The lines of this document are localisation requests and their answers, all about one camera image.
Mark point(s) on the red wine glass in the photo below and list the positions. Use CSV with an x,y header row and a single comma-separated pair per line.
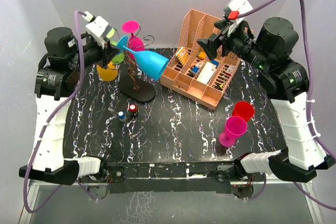
x,y
243,110

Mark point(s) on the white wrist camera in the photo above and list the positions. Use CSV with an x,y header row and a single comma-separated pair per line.
x,y
234,8
99,29

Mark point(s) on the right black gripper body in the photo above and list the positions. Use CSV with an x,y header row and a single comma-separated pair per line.
x,y
240,43

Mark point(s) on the blue wine glass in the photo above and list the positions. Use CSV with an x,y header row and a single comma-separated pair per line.
x,y
151,63

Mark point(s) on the orange sponge block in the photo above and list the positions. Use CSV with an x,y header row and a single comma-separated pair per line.
x,y
201,55

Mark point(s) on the green wine glass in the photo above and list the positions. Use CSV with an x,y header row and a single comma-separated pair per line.
x,y
120,57

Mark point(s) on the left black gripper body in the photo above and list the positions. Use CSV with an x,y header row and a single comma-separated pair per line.
x,y
92,53

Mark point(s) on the pink desk file organizer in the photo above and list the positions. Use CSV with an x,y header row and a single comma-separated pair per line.
x,y
198,25

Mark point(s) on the orange wine glass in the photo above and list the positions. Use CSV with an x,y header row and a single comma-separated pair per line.
x,y
107,74

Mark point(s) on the magenta wine glass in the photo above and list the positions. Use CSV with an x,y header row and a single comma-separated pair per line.
x,y
133,28
234,128

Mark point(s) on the aluminium frame rail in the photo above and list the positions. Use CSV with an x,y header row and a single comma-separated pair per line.
x,y
173,200

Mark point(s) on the blue capped small bottle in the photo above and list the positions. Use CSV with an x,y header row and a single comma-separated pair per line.
x,y
121,116

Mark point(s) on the yellow spiral notebook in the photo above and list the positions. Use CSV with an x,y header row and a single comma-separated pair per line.
x,y
182,55

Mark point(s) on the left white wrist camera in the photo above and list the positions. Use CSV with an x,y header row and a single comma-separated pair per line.
x,y
99,29

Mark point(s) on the metal wine glass rack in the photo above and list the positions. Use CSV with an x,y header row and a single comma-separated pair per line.
x,y
134,87

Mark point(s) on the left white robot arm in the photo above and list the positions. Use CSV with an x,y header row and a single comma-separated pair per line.
x,y
57,77

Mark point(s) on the white card box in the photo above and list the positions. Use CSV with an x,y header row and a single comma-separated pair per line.
x,y
207,72

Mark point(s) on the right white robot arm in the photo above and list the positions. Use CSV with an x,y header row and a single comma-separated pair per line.
x,y
286,83

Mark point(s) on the red capped small bottle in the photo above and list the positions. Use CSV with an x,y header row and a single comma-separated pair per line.
x,y
134,110

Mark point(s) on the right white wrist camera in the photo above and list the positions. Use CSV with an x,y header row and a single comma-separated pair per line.
x,y
234,8

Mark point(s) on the blue eraser block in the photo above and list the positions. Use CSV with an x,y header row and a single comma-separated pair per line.
x,y
194,71

